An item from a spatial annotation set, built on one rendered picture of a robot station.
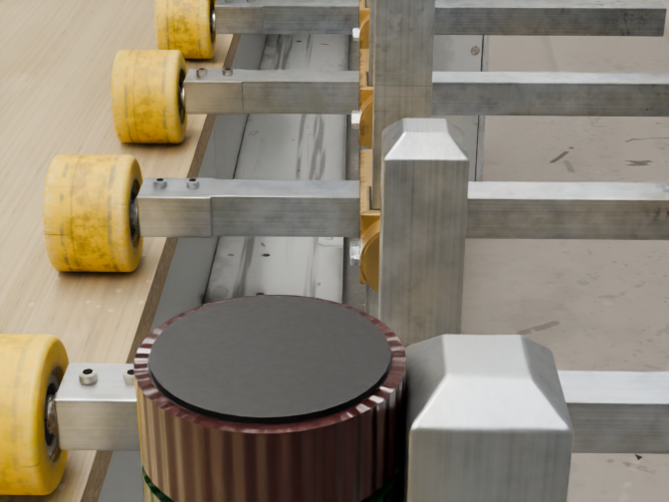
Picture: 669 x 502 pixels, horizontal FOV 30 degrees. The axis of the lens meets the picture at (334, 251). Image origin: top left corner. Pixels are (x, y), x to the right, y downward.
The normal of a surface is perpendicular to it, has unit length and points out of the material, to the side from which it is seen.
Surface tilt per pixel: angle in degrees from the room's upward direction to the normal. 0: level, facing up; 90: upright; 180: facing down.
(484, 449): 90
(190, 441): 90
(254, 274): 0
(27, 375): 28
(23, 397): 45
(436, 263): 90
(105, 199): 53
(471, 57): 90
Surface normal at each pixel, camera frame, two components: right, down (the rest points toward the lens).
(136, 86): -0.01, -0.13
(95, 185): -0.01, -0.39
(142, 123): -0.02, 0.68
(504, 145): 0.00, -0.90
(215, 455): -0.36, 0.40
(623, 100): -0.02, 0.43
